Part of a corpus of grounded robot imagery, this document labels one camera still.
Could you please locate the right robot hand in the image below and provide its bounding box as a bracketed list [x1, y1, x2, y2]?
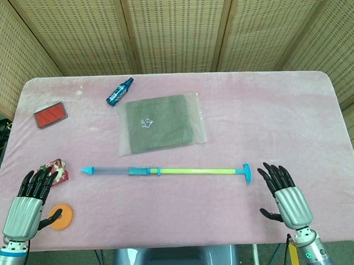
[257, 160, 315, 232]

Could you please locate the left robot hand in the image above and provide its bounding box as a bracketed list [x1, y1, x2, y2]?
[0, 166, 65, 243]

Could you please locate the blue green water pump toy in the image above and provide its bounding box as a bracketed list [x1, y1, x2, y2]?
[80, 159, 252, 192]

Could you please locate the orange plastic disc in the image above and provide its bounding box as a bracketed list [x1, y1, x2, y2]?
[47, 203, 76, 232]

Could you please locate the yellow tag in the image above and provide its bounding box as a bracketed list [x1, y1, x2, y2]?
[288, 238, 300, 265]

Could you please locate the red floral crumpled cloth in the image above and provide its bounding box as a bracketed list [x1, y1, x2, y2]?
[38, 157, 71, 185]

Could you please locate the pink tablecloth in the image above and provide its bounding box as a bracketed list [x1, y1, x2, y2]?
[0, 63, 354, 264]

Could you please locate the red stamp pad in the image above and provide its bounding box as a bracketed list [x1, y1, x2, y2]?
[33, 101, 69, 131]

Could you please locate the grey robot torso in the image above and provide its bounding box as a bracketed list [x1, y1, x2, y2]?
[111, 243, 239, 265]

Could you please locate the grey cloth in plastic bag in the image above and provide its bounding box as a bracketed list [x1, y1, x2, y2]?
[116, 91, 208, 157]

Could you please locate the blue spray bottle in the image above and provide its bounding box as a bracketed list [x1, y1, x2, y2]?
[104, 76, 135, 107]

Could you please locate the woven bamboo folding screen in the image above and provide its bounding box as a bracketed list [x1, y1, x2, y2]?
[0, 0, 354, 188]

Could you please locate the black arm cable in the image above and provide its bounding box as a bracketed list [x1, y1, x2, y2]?
[282, 234, 293, 265]

